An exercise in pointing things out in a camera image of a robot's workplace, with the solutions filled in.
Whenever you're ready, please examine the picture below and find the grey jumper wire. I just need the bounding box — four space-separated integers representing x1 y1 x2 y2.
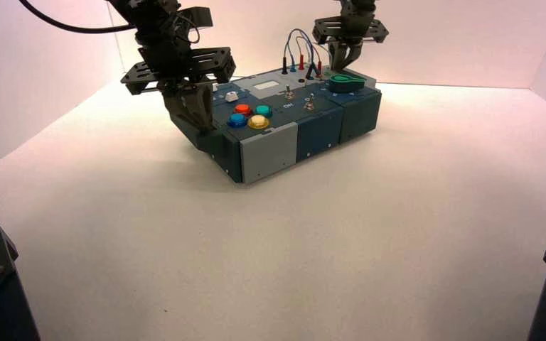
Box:
294 36 313 58

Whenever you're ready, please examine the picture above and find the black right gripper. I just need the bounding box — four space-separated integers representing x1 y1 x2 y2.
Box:
313 2 390 72

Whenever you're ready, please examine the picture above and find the dark teal grey control box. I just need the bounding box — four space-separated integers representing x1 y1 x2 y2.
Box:
193 65 382 185

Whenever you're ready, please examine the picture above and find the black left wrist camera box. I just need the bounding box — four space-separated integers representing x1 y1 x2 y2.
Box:
178 6 214 30

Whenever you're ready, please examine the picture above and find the green rotary knob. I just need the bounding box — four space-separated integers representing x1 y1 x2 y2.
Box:
328 74 366 94

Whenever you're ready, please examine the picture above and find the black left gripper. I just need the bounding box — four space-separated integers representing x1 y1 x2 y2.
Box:
121 28 236 137

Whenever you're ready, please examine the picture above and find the thick black cable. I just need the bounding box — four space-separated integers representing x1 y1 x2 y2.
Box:
18 0 137 34

